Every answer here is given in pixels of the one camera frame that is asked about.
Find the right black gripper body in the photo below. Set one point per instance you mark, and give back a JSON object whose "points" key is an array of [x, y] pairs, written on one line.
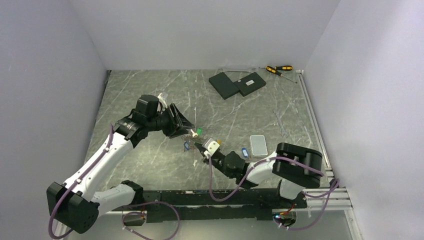
{"points": [[218, 160]]}

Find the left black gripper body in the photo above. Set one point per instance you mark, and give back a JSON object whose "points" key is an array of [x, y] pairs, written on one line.
{"points": [[166, 122]]}

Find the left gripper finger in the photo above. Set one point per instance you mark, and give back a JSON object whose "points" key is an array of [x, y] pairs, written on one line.
{"points": [[181, 122], [176, 132]]}

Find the metal keyring with keys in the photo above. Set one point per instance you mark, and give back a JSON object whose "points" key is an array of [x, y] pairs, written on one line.
{"points": [[191, 138]]}

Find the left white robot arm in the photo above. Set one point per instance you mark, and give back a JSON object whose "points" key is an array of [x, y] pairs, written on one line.
{"points": [[76, 202]]}

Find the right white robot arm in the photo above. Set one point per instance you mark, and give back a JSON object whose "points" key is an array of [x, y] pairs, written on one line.
{"points": [[297, 167]]}

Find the blue tagged key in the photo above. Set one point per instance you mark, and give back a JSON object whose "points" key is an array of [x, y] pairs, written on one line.
{"points": [[245, 153]]}

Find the grey rectangular tin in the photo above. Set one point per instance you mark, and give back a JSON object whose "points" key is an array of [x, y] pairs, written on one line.
{"points": [[258, 145]]}

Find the large black box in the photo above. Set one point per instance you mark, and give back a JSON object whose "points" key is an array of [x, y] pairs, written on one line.
{"points": [[223, 85]]}

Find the small black box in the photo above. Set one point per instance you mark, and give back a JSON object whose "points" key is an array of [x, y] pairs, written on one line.
{"points": [[250, 84]]}

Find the silver wrench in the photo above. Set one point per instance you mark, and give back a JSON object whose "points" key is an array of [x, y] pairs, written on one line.
{"points": [[284, 133]]}

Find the orange black screwdriver front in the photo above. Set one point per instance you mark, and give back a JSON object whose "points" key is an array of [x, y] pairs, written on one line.
{"points": [[281, 74]]}

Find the orange black screwdriver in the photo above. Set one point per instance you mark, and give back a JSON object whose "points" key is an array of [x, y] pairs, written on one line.
{"points": [[278, 68], [281, 74]]}

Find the orange black screwdriver back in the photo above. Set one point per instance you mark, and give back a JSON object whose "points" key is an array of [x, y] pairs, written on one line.
{"points": [[278, 68]]}

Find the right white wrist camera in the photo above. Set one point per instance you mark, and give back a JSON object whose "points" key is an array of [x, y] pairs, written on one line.
{"points": [[211, 146]]}

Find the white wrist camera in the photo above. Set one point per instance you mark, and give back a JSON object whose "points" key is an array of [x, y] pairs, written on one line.
{"points": [[211, 146], [162, 101]]}

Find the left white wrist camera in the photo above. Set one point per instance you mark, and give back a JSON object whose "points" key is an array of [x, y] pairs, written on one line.
{"points": [[162, 101]]}

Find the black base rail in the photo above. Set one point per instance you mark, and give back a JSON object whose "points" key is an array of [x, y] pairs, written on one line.
{"points": [[256, 203]]}

